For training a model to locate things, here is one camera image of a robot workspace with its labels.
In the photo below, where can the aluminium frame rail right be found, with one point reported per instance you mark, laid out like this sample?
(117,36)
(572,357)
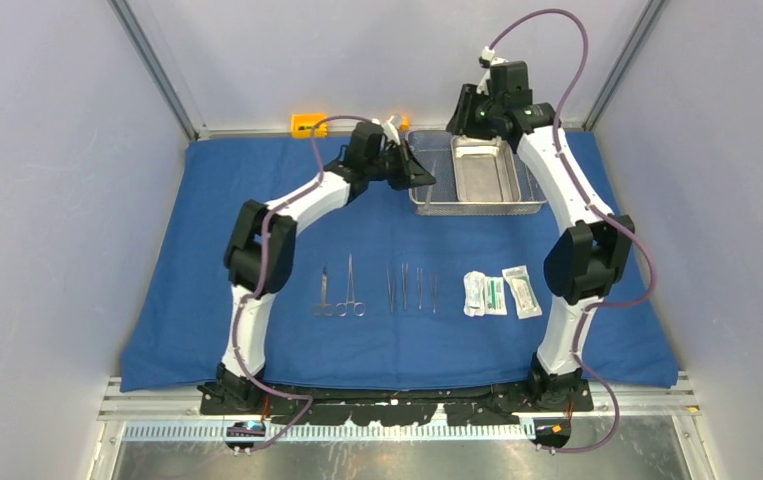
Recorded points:
(639,34)

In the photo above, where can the steel forceps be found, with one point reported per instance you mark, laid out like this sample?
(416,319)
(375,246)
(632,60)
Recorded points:
(391,288)

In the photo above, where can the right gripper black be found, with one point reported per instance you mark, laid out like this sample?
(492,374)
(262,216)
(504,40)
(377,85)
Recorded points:
(461,122)

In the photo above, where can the green white sterile packet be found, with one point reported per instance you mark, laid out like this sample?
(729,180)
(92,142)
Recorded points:
(494,296)

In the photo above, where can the white gauze roll packet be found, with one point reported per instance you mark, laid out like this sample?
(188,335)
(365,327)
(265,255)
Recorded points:
(474,305)

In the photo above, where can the wire mesh steel tray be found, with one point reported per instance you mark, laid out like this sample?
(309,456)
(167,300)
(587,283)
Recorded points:
(428,145)

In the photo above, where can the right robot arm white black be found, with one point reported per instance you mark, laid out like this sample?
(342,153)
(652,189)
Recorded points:
(591,253)

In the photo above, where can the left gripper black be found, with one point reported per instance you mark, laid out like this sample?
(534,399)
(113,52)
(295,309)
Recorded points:
(411,173)

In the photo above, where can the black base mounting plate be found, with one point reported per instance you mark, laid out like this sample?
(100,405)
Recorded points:
(477,406)

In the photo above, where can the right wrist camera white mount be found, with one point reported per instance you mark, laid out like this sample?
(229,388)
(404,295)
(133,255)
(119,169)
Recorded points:
(488,59)

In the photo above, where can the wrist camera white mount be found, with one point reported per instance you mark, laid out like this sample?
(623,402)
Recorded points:
(391,127)
(488,59)

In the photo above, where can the yellow toy block large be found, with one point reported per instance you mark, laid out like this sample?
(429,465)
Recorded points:
(302,124)

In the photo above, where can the aluminium front rail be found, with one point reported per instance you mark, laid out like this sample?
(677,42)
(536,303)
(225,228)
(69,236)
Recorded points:
(174,415)

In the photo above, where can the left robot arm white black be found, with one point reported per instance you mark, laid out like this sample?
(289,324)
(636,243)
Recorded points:
(260,252)

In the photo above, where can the blunt steel tweezers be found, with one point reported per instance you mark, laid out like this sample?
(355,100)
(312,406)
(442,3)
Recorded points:
(404,285)

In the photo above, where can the aluminium frame post left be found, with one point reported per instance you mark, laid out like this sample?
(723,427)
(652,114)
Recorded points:
(142,44)

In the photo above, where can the thin steel tweezers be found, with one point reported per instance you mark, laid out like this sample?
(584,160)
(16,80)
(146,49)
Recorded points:
(420,287)

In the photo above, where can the steel hemostat ring handles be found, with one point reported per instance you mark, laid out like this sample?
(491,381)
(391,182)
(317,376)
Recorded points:
(350,305)

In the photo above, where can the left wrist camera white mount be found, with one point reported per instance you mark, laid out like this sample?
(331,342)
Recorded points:
(391,127)

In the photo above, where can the pointed steel tweezers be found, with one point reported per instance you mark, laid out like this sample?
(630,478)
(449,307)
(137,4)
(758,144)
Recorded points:
(433,283)

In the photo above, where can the steel scalpel handle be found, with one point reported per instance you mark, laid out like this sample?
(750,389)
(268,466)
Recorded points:
(429,189)

